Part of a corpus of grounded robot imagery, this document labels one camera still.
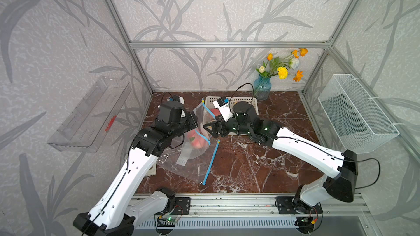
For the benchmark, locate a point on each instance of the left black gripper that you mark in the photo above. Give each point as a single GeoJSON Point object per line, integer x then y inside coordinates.
{"type": "Point", "coordinates": [192, 122]}

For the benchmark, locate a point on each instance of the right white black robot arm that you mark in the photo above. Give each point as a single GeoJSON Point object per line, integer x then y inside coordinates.
{"type": "Point", "coordinates": [340, 170]}

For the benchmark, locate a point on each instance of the white wire mesh basket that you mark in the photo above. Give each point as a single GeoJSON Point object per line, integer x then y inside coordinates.
{"type": "Point", "coordinates": [359, 122]}

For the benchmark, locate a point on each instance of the clear plastic wall shelf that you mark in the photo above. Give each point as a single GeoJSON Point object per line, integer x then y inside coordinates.
{"type": "Point", "coordinates": [86, 127]}

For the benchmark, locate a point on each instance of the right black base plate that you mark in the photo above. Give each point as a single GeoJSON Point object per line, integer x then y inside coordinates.
{"type": "Point", "coordinates": [288, 205]}

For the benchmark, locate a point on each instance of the blue glass vase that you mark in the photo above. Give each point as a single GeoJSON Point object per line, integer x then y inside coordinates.
{"type": "Point", "coordinates": [262, 88]}

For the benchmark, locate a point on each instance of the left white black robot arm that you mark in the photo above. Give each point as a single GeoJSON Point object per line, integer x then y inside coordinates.
{"type": "Point", "coordinates": [112, 215]}

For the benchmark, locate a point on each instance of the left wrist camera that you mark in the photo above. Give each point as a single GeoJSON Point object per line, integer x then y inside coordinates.
{"type": "Point", "coordinates": [177, 99]}

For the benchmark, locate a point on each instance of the white plastic fruit basket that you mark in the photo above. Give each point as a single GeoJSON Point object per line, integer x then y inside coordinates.
{"type": "Point", "coordinates": [209, 100]}

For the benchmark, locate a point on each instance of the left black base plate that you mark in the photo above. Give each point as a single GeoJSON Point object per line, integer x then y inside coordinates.
{"type": "Point", "coordinates": [177, 206]}

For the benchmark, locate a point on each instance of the pink peach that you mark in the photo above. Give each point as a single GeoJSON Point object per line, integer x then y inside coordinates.
{"type": "Point", "coordinates": [197, 142]}

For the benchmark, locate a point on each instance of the orange yellow artificial flowers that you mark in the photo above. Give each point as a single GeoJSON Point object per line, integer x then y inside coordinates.
{"type": "Point", "coordinates": [276, 66]}

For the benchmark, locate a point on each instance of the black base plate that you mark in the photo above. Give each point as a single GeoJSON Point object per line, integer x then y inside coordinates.
{"type": "Point", "coordinates": [177, 206]}
{"type": "Point", "coordinates": [288, 205]}

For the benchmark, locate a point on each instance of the clear zip-top bag blue zipper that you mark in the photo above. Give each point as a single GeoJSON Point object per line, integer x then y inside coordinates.
{"type": "Point", "coordinates": [185, 160]}

